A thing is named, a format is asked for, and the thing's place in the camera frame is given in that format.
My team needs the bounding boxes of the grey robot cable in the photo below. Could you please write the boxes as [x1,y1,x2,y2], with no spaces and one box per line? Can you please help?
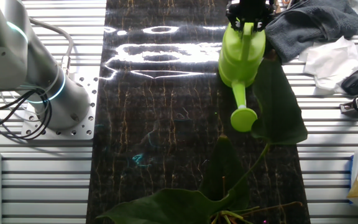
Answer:
[29,17,75,77]

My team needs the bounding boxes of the green leafy plant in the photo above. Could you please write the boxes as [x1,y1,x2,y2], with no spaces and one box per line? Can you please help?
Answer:
[95,51,309,224]

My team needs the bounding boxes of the black computer mouse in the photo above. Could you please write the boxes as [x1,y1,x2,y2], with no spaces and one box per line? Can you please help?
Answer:
[341,68,358,96]

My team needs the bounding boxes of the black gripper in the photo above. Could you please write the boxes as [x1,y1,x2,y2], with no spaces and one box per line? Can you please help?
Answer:
[225,0,275,33]

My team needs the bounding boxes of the lime green watering can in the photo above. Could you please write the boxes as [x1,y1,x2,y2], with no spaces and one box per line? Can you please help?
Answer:
[218,21,267,133]

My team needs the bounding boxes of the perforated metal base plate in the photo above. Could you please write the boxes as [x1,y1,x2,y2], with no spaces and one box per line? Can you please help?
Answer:
[21,73,99,141]

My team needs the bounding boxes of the metal camera bracket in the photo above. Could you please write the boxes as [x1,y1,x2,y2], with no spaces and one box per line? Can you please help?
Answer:
[339,101,358,115]

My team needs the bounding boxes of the white tissue paper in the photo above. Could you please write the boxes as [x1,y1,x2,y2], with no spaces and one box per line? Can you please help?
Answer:
[298,35,358,96]

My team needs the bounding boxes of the dark marble-pattern board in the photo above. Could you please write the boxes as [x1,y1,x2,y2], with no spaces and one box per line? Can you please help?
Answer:
[85,0,312,224]

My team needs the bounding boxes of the black cable bundle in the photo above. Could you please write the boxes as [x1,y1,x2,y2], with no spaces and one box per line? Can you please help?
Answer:
[0,88,53,141]

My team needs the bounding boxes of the grey towel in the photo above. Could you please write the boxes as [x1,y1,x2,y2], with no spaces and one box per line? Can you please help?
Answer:
[264,0,358,64]

